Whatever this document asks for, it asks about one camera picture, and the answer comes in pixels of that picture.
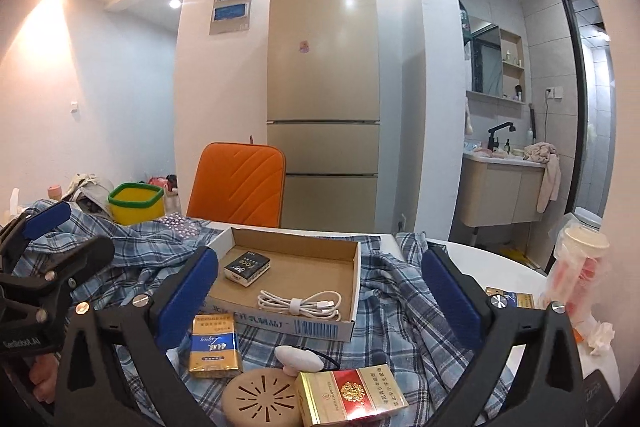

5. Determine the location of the round beige perforated disc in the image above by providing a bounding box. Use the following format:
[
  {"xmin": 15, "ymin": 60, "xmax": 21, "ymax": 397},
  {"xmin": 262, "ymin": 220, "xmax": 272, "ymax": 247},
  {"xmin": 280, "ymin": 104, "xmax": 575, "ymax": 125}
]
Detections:
[{"xmin": 221, "ymin": 367, "xmax": 307, "ymax": 427}]

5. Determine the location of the red and gold cigarette pack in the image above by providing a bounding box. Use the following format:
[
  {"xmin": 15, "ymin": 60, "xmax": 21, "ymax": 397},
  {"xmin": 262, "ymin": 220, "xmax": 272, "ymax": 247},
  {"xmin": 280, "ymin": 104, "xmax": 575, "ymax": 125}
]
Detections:
[{"xmin": 295, "ymin": 364, "xmax": 410, "ymax": 427}]

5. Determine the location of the red plastic item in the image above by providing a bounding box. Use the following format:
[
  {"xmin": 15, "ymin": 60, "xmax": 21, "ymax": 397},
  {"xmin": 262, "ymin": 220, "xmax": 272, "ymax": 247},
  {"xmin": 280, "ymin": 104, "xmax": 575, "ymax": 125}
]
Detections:
[{"xmin": 149, "ymin": 176, "xmax": 178, "ymax": 195}]

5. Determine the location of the blue plaid shirt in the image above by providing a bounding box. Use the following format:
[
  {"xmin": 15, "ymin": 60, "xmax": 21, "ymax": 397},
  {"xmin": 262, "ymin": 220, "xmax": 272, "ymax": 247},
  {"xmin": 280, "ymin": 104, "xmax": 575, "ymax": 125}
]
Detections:
[{"xmin": 10, "ymin": 202, "xmax": 516, "ymax": 427}]

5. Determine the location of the gold and blue cigarette pack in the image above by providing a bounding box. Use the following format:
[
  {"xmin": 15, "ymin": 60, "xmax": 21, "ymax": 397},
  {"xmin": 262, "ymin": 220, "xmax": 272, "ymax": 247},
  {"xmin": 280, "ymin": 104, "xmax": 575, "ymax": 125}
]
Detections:
[{"xmin": 188, "ymin": 313, "xmax": 244, "ymax": 379}]

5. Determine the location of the white charging cable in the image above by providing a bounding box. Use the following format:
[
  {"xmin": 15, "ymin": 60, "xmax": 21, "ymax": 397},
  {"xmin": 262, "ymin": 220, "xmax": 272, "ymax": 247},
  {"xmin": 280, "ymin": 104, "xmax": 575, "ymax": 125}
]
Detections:
[{"xmin": 257, "ymin": 290, "xmax": 343, "ymax": 321}]

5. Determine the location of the bathroom mirror cabinet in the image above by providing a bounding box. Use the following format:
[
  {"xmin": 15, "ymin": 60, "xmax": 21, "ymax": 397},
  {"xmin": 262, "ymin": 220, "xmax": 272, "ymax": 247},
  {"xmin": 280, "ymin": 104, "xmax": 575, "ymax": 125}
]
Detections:
[{"xmin": 470, "ymin": 23, "xmax": 502, "ymax": 98}]

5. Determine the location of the dark flat object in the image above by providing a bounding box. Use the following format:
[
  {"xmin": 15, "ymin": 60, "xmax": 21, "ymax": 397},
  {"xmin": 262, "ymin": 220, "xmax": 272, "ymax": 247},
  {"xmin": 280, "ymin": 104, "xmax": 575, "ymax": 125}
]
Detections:
[{"xmin": 582, "ymin": 369, "xmax": 621, "ymax": 427}]

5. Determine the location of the white canvas bag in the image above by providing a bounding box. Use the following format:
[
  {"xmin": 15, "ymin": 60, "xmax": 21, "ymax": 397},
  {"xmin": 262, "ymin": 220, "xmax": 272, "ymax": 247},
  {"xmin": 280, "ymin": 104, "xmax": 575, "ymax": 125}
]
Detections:
[{"xmin": 65, "ymin": 174, "xmax": 121, "ymax": 212}]

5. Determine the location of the beige vanity cabinet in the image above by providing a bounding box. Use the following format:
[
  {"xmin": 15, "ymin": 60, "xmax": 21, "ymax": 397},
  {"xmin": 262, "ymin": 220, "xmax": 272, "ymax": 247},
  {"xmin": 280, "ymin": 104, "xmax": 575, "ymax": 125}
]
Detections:
[{"xmin": 460, "ymin": 154, "xmax": 547, "ymax": 228}]

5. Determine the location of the black cigarette pack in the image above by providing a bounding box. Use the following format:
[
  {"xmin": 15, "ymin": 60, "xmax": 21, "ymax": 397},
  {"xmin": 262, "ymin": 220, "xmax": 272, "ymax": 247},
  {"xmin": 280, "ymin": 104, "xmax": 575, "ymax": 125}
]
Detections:
[{"xmin": 223, "ymin": 251, "xmax": 271, "ymax": 288}]

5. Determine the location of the orange quilted chair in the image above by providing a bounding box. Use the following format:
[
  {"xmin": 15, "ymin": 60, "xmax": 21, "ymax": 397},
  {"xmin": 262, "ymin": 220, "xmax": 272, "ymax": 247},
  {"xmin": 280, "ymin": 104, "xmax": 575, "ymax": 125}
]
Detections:
[{"xmin": 186, "ymin": 142, "xmax": 287, "ymax": 228}]

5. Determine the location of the recessed wall shelf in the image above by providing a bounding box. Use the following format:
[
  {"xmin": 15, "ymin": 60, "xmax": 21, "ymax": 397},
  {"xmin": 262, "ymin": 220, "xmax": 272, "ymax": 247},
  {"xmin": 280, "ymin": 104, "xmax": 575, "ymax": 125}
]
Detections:
[{"xmin": 500, "ymin": 29, "xmax": 525, "ymax": 102}]

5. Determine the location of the person's left hand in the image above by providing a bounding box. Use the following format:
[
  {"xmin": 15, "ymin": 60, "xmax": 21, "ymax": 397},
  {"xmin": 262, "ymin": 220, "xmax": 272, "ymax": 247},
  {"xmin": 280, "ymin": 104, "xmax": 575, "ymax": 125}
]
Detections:
[{"xmin": 27, "ymin": 352, "xmax": 63, "ymax": 404}]

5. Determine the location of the yellow container green rim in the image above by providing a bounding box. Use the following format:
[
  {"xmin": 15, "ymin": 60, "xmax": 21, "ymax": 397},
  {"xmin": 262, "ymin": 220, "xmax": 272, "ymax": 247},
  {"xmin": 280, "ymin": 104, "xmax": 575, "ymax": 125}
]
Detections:
[{"xmin": 108, "ymin": 182, "xmax": 166, "ymax": 226}]

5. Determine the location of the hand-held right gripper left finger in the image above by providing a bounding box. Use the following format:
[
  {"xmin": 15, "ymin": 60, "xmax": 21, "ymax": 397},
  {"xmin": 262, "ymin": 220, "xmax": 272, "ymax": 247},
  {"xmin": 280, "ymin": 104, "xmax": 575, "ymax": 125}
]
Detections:
[{"xmin": 54, "ymin": 246, "xmax": 221, "ymax": 427}]

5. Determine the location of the beige refrigerator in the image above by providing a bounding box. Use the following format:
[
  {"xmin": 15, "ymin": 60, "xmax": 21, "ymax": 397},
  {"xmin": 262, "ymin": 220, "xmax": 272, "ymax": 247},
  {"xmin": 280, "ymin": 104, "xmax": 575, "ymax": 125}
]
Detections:
[{"xmin": 265, "ymin": 0, "xmax": 383, "ymax": 230}]

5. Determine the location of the crumpled white tissue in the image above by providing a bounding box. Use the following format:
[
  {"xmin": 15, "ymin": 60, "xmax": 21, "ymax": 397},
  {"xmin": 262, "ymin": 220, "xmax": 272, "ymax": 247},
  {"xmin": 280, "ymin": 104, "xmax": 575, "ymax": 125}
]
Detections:
[{"xmin": 585, "ymin": 324, "xmax": 616, "ymax": 355}]

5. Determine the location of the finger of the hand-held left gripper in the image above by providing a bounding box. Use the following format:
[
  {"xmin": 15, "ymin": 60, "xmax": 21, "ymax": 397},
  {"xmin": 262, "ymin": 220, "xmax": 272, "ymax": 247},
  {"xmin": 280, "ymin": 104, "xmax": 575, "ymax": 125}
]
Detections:
[
  {"xmin": 0, "ymin": 235, "xmax": 116, "ymax": 309},
  {"xmin": 0, "ymin": 201, "xmax": 72, "ymax": 261}
]

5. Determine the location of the shallow cardboard box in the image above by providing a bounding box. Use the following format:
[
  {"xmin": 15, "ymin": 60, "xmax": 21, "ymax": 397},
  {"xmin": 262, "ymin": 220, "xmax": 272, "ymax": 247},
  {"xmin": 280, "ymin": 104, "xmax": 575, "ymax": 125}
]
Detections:
[{"xmin": 202, "ymin": 226, "xmax": 362, "ymax": 341}]

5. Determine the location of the small gold cigarette pack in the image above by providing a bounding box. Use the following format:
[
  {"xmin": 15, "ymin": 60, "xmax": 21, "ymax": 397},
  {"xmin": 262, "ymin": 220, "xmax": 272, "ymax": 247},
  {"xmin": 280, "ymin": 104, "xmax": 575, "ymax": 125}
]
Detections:
[{"xmin": 484, "ymin": 286, "xmax": 536, "ymax": 310}]

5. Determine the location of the black hair tie white charm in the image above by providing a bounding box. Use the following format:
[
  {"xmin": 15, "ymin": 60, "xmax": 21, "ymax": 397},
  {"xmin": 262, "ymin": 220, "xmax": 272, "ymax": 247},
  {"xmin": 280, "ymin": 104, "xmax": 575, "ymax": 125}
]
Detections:
[{"xmin": 274, "ymin": 344, "xmax": 342, "ymax": 376}]

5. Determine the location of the black faucet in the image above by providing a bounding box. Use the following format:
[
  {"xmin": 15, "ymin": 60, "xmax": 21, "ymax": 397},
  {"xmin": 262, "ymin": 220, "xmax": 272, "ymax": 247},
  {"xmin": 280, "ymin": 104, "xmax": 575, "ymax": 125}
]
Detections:
[{"xmin": 487, "ymin": 122, "xmax": 516, "ymax": 152}]

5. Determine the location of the sequined purple cloth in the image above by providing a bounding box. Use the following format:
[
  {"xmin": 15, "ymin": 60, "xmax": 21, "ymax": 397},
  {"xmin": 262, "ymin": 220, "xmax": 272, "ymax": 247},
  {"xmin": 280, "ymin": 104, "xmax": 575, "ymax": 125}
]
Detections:
[{"xmin": 160, "ymin": 217, "xmax": 221, "ymax": 243}]

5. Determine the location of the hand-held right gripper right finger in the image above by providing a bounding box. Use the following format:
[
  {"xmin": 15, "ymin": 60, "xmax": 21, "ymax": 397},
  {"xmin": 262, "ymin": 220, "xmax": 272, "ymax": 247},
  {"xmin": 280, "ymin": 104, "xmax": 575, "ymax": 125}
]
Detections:
[{"xmin": 421, "ymin": 244, "xmax": 586, "ymax": 427}]

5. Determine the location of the beige towel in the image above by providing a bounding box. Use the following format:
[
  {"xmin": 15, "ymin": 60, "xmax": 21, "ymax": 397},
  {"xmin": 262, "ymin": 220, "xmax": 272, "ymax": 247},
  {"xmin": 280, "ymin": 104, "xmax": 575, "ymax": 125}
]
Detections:
[{"xmin": 522, "ymin": 142, "xmax": 562, "ymax": 214}]

